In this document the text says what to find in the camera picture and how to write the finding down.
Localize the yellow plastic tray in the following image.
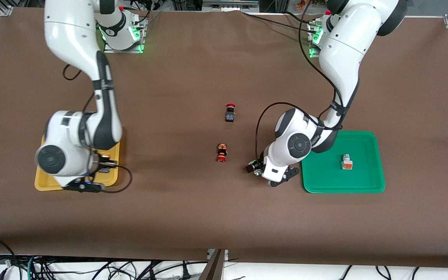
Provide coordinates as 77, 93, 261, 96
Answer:
34, 132, 121, 191

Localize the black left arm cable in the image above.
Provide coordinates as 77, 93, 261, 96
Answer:
255, 0, 345, 160

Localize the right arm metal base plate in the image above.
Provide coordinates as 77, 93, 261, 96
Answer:
103, 16, 147, 54

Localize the aluminium profile bar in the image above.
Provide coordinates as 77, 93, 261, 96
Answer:
203, 0, 259, 12

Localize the green plastic tray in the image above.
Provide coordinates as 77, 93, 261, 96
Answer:
299, 131, 386, 194

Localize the black base cable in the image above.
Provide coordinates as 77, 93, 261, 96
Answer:
243, 11, 315, 32
129, 0, 160, 25

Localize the black floor cable tangle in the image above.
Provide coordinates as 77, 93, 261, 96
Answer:
33, 259, 209, 280

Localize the black right base cable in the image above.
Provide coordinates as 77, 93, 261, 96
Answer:
129, 0, 160, 25

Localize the teal floor cable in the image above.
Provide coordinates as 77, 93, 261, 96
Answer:
26, 255, 40, 280

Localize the black left base cable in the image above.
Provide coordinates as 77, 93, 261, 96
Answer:
243, 11, 315, 32

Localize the red emergency button yellow base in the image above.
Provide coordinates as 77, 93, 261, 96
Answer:
215, 143, 228, 163

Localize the brown table cover mat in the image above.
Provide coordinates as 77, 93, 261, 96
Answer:
0, 8, 448, 269

